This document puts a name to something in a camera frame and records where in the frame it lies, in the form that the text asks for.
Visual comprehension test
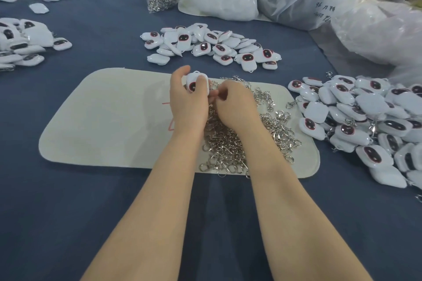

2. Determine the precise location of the white charm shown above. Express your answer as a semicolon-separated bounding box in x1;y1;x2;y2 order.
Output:
182;71;211;95

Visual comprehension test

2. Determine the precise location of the thin red thread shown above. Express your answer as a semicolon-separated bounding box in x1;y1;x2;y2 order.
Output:
162;100;176;132

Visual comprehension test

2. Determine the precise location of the person's right hand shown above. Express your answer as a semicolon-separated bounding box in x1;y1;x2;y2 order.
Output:
211;80;263;140

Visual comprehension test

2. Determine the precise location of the pile of metal clasps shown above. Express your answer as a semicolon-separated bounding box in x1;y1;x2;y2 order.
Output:
199;76;303;178

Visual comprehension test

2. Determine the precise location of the cream felt work mat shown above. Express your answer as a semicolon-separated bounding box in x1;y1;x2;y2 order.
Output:
38;67;321;179

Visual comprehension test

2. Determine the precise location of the person's left hand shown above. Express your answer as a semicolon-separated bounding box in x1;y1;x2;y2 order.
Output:
169;65;211;137

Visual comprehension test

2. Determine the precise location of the crumpled clear plastic bag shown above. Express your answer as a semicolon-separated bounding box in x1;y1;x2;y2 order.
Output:
330;0;422;87

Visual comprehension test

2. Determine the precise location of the pile of finished fobs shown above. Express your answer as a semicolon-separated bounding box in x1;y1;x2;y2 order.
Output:
286;73;422;202

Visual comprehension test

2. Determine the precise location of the person's left forearm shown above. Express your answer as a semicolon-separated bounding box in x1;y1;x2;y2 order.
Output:
80;131;202;281

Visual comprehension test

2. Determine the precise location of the person's right forearm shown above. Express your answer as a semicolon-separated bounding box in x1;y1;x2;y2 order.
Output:
245;131;373;281

